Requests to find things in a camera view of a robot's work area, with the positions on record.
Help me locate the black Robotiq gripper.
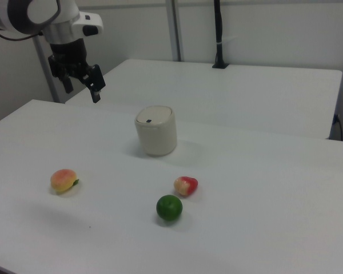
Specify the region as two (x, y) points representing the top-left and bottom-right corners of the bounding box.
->
(47, 38), (107, 104)

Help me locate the beige garbage bin lid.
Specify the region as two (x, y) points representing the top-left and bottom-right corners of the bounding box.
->
(136, 105), (173, 127)

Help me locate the cream garbage bin body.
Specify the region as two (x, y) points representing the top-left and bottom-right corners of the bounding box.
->
(134, 106), (178, 156)

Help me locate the toy peach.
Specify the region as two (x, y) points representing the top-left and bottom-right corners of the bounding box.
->
(50, 168), (80, 194)

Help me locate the toy strawberry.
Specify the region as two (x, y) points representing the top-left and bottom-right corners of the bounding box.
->
(173, 176), (199, 197)

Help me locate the green toy lime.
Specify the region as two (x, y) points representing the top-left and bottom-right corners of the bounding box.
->
(155, 194), (184, 221)

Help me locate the grey metal frame post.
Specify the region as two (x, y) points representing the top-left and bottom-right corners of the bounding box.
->
(165, 0), (185, 62)
(31, 36), (61, 103)

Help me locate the dark gripper cable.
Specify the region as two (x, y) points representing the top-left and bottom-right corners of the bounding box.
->
(0, 25), (44, 41)

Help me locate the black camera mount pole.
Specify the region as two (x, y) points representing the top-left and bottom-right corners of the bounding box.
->
(212, 0), (229, 70)

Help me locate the dark wall cable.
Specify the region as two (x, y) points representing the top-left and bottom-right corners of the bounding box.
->
(333, 113), (343, 142)

